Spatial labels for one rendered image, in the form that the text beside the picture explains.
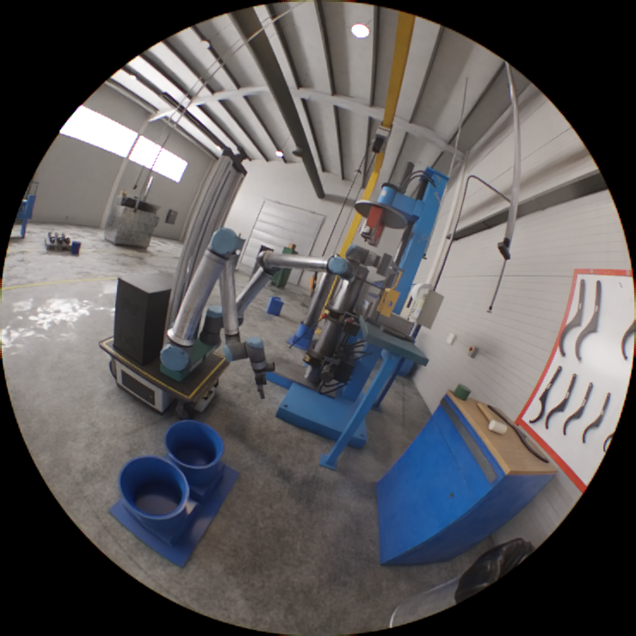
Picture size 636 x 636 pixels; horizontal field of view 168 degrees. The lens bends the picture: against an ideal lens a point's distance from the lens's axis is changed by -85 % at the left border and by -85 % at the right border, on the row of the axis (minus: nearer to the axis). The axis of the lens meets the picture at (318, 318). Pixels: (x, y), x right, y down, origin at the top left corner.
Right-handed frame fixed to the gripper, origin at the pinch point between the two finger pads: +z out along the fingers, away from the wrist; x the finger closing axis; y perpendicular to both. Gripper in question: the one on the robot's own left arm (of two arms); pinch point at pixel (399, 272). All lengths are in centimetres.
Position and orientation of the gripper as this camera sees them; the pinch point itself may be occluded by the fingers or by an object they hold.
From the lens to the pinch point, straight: 132.3
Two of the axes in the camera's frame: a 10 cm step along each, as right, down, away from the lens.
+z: 9.2, 3.9, -0.7
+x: 3.7, -9.1, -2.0
